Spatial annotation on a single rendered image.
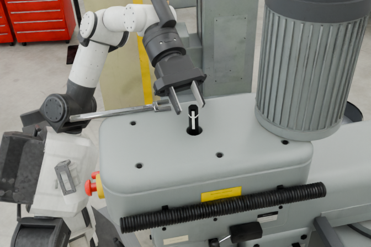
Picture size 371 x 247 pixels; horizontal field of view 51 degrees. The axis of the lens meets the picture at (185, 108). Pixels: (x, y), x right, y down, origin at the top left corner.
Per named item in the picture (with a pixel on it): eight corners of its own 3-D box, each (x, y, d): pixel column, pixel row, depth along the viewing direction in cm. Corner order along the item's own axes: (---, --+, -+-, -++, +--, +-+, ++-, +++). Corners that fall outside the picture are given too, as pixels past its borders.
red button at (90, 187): (86, 200, 93) (83, 189, 91) (86, 188, 96) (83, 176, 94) (100, 198, 93) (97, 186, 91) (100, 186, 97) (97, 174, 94)
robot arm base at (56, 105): (32, 124, 123) (58, 139, 118) (41, 86, 120) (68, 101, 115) (67, 119, 136) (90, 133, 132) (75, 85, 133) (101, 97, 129)
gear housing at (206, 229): (156, 253, 93) (152, 227, 87) (144, 180, 113) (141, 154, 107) (288, 227, 98) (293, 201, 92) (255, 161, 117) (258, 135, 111)
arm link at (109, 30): (152, 11, 107) (120, 13, 123) (118, 0, 101) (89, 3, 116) (143, 49, 108) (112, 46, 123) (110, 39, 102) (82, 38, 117)
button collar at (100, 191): (100, 204, 93) (95, 187, 90) (99, 186, 98) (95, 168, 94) (108, 203, 93) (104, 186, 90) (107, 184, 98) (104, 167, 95)
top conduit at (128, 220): (122, 237, 80) (120, 227, 78) (121, 221, 84) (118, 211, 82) (325, 200, 87) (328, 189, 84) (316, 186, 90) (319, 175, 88)
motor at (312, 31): (272, 148, 83) (291, 5, 64) (243, 96, 99) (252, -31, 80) (358, 134, 86) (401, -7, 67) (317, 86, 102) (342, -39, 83)
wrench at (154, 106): (69, 125, 92) (69, 122, 92) (70, 115, 95) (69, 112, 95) (171, 110, 96) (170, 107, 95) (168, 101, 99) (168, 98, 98)
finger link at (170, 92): (180, 115, 88) (170, 92, 90) (182, 109, 85) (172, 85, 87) (173, 117, 87) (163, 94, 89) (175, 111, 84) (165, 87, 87)
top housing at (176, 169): (110, 238, 85) (97, 188, 76) (106, 157, 106) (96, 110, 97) (311, 200, 92) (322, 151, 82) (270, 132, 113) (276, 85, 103)
